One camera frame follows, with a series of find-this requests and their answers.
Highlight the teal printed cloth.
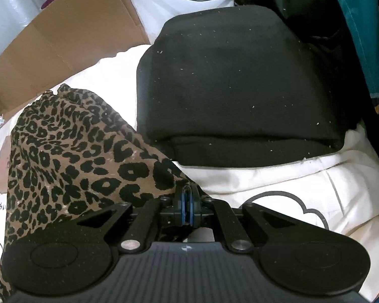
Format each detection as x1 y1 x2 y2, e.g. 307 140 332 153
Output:
331 0 379 114

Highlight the brown cardboard sheet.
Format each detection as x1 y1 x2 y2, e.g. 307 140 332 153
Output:
0 0 152 117

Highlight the cream printed blanket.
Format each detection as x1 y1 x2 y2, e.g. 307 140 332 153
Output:
0 42 379 303

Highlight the folded black garment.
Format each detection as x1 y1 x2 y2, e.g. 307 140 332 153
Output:
136 6 364 168

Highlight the leopard print garment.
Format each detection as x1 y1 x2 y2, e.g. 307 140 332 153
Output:
0 84 209 300

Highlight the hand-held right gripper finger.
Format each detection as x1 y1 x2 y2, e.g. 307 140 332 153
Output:
77 183 187 253
187 185 300 253

